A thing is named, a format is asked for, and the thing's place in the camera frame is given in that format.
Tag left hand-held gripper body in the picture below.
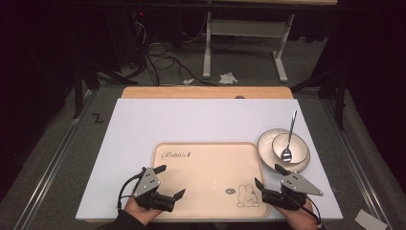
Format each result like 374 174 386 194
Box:
132 166 176 213

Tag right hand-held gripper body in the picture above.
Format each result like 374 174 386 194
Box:
261 172 325 211

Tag white ceramic plate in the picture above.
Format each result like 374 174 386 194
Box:
257 127 311 173

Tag white ceramic bowl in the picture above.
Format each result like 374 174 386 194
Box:
271 131 310 166

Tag beige rabbit print tray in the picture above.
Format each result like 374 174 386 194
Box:
150 141 271 220

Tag metal spoon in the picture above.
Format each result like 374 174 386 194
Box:
281 109 299 163

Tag person's left hand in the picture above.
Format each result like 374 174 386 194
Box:
124 196 165 226

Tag person's right hand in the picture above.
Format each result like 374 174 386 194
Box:
275 200 321 230

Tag white table mat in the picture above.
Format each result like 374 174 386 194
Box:
75 98 345 222

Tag flat white paper sheet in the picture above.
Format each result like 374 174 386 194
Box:
354 208 389 230

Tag wooden table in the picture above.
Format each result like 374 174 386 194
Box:
121 85 295 100

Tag black metal stand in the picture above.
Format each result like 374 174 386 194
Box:
289 68 350 131
71 58 140 120

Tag large crumpled white paper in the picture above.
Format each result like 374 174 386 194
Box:
218 72 239 85

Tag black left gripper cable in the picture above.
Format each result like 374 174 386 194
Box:
117 167 147 213

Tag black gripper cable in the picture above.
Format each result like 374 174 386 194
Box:
286 193 324 228
117 167 147 213

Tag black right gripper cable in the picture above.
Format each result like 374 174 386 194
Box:
286 193 324 228

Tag metal floor rail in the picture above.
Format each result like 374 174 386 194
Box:
319 97 395 230
12 90 97 230

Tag black floor cables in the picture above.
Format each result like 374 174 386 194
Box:
127 18 221 87

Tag white metal desk frame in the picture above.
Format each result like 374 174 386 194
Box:
202 11 297 83

